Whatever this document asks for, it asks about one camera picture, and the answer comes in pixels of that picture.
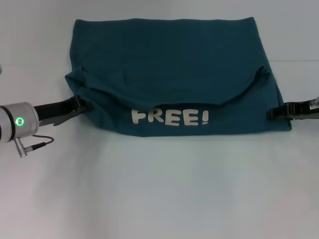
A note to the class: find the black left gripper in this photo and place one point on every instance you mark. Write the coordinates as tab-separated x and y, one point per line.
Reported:
54	110

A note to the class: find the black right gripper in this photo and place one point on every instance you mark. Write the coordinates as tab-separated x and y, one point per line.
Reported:
302	112

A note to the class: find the teal blue t-shirt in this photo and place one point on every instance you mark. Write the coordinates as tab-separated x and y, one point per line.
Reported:
174	62

